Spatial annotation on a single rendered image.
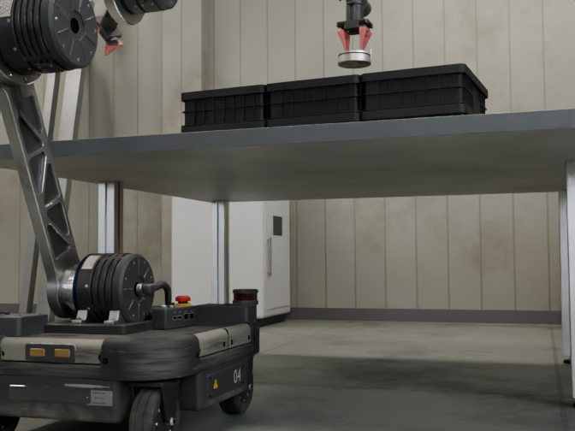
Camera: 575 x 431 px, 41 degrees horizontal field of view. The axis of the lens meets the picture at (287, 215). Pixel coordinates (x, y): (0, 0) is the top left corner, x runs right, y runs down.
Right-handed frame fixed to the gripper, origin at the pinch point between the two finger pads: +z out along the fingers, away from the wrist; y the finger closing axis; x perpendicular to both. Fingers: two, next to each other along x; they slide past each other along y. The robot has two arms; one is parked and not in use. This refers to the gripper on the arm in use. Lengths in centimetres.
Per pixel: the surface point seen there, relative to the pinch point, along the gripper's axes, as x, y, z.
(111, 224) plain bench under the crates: 20, 75, 55
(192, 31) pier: -226, 202, -101
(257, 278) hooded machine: -185, 125, 70
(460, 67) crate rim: 17.9, -37.2, 13.4
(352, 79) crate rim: 18.6, -6.5, 14.1
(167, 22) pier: -223, 222, -109
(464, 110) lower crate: 17.0, -38.0, 25.3
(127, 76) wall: -231, 260, -76
